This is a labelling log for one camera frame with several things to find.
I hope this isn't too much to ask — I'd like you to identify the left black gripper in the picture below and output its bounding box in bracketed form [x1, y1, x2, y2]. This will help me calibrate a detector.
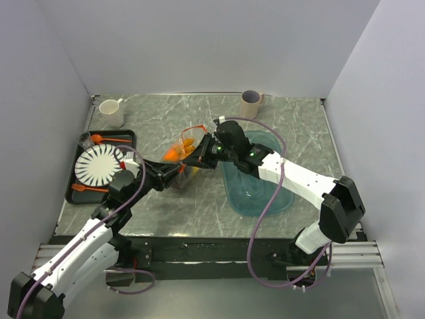
[126, 158, 182, 208]

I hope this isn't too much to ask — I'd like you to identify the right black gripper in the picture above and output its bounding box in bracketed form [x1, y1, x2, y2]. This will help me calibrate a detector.
[183, 133, 237, 170]

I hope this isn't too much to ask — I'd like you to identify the orange ginger root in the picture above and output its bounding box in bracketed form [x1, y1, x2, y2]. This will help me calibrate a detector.
[182, 138, 196, 157]

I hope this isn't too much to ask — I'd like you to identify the yellow squash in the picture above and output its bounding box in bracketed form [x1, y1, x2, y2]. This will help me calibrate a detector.
[189, 167, 199, 176]

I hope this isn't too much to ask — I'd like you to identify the small orange pumpkin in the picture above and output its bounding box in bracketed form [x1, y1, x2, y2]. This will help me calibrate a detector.
[163, 148, 181, 162]

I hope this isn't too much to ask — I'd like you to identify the clear zip top bag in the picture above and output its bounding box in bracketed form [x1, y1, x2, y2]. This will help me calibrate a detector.
[161, 125, 207, 189]

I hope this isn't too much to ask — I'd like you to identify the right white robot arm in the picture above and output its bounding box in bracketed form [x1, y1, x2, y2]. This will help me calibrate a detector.
[183, 116, 365, 265]

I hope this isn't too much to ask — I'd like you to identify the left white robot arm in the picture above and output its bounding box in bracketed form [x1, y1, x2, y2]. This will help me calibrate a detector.
[7, 160, 183, 318]

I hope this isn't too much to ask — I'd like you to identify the teal plastic tray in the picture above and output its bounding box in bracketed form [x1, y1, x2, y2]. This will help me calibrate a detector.
[220, 131, 295, 217]

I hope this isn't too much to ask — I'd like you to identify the striped white plate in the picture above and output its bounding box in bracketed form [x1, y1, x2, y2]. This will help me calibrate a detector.
[74, 144, 124, 187]

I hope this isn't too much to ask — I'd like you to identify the orange plastic spoon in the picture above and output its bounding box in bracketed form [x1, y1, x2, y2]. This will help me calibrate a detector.
[90, 134, 132, 144]

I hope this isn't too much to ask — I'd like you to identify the beige mug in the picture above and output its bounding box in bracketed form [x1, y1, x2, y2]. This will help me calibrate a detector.
[239, 90, 265, 120]

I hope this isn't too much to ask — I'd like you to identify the white cup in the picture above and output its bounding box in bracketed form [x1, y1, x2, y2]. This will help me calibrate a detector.
[99, 98, 124, 128]

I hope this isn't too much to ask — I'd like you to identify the clear plastic glass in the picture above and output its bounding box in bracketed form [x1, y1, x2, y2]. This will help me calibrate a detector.
[78, 132, 94, 150]

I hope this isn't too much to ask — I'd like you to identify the orange plastic fork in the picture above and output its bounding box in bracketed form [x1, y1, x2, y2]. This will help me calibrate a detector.
[71, 183, 109, 193]

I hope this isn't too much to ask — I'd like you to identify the black tray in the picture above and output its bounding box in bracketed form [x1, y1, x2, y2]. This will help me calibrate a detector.
[65, 130, 136, 205]

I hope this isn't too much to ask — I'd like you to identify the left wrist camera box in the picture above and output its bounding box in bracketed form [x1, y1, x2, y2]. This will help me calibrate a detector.
[120, 157, 139, 177]

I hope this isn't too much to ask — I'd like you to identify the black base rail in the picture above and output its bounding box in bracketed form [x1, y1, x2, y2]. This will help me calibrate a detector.
[111, 234, 318, 282]

